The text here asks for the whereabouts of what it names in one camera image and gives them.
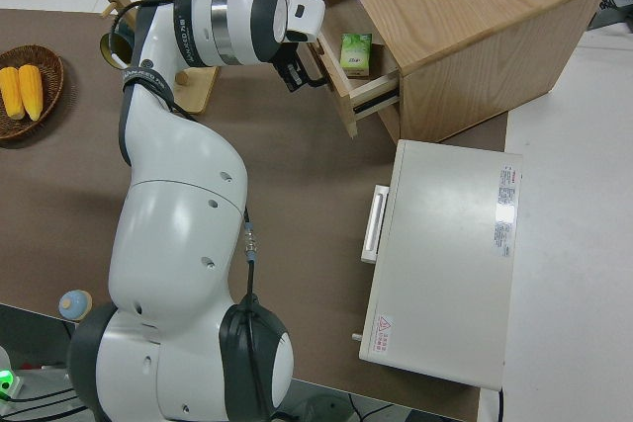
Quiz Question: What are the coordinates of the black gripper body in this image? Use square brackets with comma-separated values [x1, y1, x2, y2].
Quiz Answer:
[269, 40, 318, 80]

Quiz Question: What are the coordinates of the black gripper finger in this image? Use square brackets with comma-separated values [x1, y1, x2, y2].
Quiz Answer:
[283, 64, 308, 94]
[299, 49, 323, 86]

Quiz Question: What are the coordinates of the light wooden drawer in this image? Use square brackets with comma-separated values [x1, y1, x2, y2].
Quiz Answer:
[288, 0, 403, 140]

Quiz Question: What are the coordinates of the green tissue pack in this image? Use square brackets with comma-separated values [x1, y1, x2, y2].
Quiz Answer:
[339, 32, 374, 79]

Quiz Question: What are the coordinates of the wooden mug rack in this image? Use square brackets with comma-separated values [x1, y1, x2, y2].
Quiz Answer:
[99, 0, 222, 116]

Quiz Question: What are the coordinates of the brown table mat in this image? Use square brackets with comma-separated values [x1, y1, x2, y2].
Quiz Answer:
[0, 7, 511, 422]

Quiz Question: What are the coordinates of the light wooden cabinet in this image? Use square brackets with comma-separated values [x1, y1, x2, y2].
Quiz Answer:
[321, 0, 615, 144]

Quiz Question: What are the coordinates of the dark blue mug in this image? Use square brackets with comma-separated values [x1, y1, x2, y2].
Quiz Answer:
[99, 15, 137, 70]

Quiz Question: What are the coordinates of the white box appliance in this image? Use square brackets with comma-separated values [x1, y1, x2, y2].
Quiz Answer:
[351, 138, 525, 391]

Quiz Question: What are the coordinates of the brown wicker basket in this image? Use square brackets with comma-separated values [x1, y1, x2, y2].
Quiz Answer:
[0, 43, 66, 141]

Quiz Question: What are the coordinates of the blue round button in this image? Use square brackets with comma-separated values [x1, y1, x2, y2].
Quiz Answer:
[57, 289, 94, 321]

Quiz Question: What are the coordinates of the black metal drawer handle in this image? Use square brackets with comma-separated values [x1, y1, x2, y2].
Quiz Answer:
[302, 43, 331, 90]

